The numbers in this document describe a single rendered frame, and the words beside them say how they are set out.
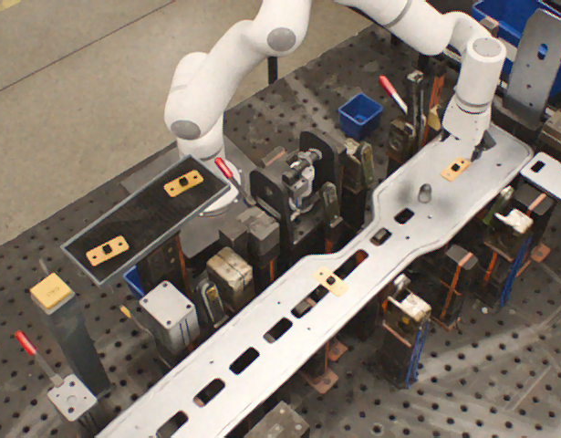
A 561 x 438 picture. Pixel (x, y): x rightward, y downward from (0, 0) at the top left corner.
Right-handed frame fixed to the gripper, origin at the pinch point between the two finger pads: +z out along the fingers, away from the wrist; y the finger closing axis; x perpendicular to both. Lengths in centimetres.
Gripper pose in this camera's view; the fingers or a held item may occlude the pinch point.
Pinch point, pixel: (460, 146)
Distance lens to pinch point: 197.3
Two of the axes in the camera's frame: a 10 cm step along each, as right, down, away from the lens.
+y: 7.1, 5.6, -4.2
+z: 0.0, 5.9, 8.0
